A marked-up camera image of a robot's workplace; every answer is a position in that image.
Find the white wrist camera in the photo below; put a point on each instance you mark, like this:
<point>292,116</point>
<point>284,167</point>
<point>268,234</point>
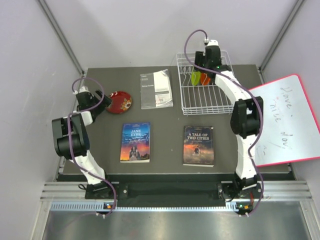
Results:
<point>210,42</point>
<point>83,89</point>

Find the orange plate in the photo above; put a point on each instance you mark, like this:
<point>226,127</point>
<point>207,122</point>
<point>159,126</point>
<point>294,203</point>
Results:
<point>204,79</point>

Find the Jane Eyre book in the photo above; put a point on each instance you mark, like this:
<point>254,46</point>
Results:
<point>135,143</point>

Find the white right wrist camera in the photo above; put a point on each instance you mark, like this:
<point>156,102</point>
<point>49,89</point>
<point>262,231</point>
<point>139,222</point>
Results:
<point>210,42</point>

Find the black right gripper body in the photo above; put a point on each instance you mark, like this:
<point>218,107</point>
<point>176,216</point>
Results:
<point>199,59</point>

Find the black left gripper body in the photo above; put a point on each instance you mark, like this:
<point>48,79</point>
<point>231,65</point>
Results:
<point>102,106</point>

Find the aluminium front rail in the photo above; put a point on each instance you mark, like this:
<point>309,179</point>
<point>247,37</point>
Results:
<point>66,196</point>

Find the lime green plate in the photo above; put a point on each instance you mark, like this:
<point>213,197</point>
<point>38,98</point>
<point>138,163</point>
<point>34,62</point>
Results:
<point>195,77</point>

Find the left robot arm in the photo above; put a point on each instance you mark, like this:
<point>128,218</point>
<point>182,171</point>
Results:
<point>71,141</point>

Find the pink framed whiteboard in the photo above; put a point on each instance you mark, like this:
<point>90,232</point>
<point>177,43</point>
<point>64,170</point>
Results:
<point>291,132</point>

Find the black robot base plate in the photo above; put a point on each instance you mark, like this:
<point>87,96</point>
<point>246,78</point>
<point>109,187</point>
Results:
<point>203,190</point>

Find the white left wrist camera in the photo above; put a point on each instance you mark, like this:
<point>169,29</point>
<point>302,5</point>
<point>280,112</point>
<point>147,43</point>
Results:
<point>83,89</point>

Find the Tale of Two Cities book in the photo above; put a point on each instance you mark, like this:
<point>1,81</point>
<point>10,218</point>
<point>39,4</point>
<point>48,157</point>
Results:
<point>198,147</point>

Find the red floral plate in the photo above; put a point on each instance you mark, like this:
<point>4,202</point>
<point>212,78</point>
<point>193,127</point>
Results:
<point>121,101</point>

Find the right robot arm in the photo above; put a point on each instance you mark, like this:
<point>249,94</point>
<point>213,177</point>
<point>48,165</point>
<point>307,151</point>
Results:
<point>246,117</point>

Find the white wire dish rack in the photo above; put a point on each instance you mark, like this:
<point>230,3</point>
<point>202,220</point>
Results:
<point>199,99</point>

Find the Canon setup guide booklet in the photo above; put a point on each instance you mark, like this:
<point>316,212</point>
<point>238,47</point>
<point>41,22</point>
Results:
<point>155,90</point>

